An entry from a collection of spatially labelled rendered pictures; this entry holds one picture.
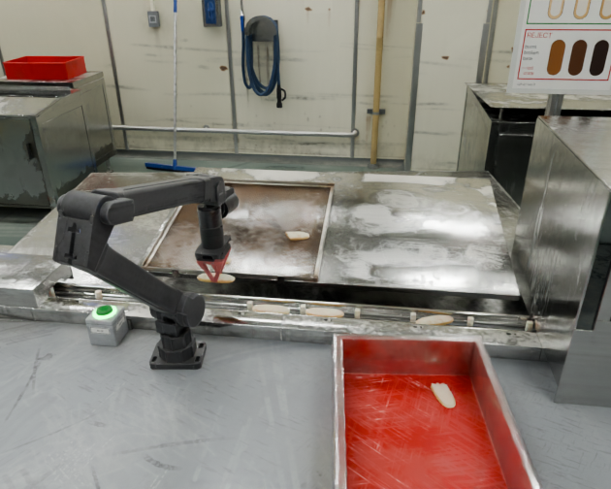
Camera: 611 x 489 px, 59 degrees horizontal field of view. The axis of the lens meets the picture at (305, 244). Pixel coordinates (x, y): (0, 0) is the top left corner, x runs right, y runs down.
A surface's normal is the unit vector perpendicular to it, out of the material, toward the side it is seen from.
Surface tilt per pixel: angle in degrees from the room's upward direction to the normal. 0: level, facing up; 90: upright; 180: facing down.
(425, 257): 10
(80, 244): 64
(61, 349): 0
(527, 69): 90
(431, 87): 90
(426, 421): 0
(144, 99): 90
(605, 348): 90
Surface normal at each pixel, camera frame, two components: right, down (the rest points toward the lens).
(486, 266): -0.03, -0.80
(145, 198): 0.93, 0.11
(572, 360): -0.14, 0.45
